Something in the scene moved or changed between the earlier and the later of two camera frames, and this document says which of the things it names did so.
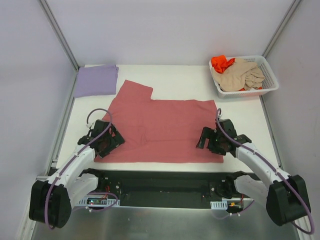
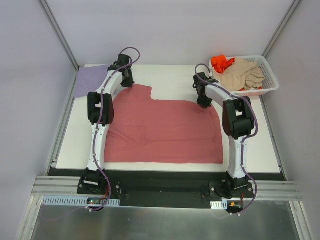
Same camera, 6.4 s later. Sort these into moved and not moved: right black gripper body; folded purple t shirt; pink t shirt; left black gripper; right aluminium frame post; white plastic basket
Moved: right black gripper body; left black gripper
Not moved: pink t shirt; white plastic basket; folded purple t shirt; right aluminium frame post
